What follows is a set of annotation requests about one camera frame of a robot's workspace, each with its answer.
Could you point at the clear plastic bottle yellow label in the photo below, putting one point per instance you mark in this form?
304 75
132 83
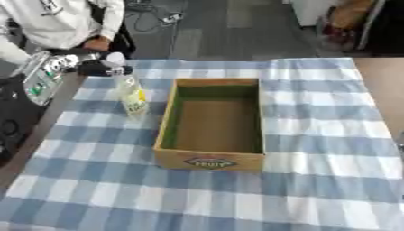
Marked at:
131 96

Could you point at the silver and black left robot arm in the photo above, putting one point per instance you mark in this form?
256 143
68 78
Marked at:
37 78

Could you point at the tan cardboard box green inside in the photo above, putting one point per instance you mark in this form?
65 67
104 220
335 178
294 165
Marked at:
213 126

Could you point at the chair with brown bag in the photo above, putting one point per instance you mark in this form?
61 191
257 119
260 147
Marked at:
347 25

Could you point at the person's hand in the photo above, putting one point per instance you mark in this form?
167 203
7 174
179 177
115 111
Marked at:
97 43

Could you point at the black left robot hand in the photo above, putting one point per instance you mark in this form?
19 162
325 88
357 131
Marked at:
100 68

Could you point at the person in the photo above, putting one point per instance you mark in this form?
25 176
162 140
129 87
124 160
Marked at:
52 22

